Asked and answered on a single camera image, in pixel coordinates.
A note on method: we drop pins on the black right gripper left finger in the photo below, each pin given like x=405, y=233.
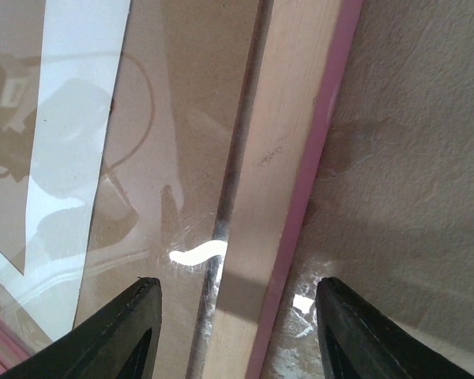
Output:
x=119, y=341

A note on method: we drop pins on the pink wooden picture frame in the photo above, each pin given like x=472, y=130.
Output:
x=217, y=122

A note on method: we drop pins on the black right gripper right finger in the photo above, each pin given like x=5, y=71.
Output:
x=358, y=341

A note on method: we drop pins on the transparent plastic sheet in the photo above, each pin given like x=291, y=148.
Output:
x=142, y=158

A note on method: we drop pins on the white mat board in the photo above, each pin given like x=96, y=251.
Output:
x=58, y=66

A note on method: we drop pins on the brown cardboard backing board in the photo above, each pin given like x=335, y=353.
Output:
x=174, y=118

